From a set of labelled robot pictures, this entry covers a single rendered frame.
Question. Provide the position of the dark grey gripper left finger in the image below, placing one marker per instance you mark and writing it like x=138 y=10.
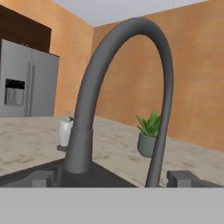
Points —
x=40 y=178

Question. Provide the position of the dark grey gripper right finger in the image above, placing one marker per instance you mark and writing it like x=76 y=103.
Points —
x=182 y=178

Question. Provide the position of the dark sink basin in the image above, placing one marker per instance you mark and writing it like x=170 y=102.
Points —
x=96 y=178

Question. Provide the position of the white soap dispenser bottle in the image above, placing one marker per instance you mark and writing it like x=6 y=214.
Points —
x=64 y=132

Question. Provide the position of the green plant in grey pot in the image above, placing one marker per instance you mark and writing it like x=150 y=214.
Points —
x=148 y=134

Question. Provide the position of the silver fridge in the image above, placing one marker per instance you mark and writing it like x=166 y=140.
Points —
x=27 y=81

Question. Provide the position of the dark grey curved tap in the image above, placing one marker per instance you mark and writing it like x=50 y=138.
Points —
x=96 y=73

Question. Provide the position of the dark brown wall cupboard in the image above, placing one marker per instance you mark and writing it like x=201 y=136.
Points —
x=23 y=26

